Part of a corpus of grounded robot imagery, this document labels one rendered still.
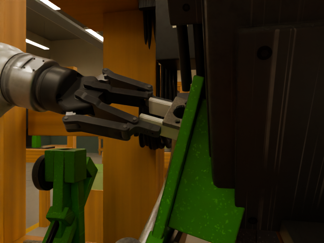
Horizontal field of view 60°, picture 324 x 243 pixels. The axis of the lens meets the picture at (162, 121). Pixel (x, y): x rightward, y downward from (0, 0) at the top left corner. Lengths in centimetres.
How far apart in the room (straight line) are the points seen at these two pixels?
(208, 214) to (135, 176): 42
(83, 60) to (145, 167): 1138
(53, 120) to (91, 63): 1094
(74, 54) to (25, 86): 1178
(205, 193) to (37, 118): 71
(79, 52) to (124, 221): 1155
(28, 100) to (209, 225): 32
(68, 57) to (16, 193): 1151
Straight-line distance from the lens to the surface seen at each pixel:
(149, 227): 44
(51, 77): 46
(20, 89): 48
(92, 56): 1186
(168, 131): 40
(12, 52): 52
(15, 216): 96
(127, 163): 70
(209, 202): 30
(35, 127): 94
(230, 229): 31
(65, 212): 61
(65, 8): 77
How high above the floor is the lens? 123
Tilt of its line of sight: level
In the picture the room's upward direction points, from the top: straight up
